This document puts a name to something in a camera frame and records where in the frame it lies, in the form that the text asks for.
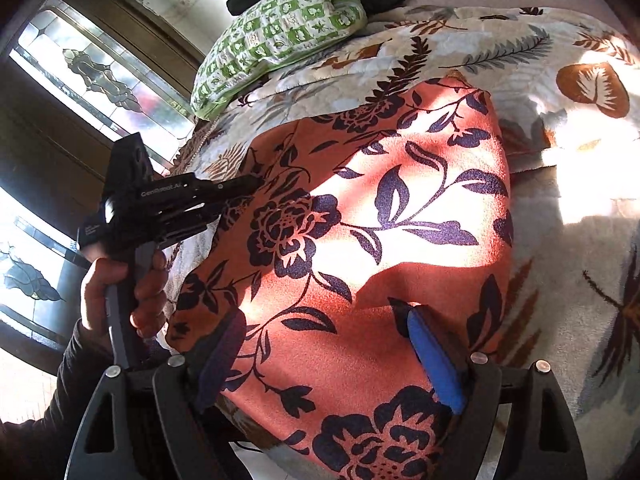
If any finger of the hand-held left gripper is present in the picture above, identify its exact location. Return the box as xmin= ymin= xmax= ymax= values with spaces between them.
xmin=197 ymin=175 xmax=266 ymax=221

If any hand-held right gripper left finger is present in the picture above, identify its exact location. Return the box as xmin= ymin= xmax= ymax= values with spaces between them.
xmin=65 ymin=307 xmax=251 ymax=480

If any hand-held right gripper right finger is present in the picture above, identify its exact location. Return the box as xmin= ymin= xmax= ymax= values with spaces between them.
xmin=407 ymin=305 xmax=588 ymax=480

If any orange floral garment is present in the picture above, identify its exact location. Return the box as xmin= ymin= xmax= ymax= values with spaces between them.
xmin=165 ymin=77 xmax=516 ymax=480

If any person's left forearm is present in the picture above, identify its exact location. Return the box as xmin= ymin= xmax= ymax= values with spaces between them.
xmin=0 ymin=320 xmax=121 ymax=480

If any person's left hand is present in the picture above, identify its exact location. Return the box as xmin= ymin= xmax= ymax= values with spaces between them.
xmin=80 ymin=250 xmax=168 ymax=356

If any wooden door with glass panes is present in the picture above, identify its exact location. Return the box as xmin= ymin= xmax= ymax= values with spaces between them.
xmin=0 ymin=0 xmax=206 ymax=376

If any green white checkered pillow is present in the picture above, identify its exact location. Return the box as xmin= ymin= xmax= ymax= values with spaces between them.
xmin=190 ymin=0 xmax=368 ymax=121

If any leaf print blanket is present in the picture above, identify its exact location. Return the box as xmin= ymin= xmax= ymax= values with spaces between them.
xmin=170 ymin=5 xmax=640 ymax=461

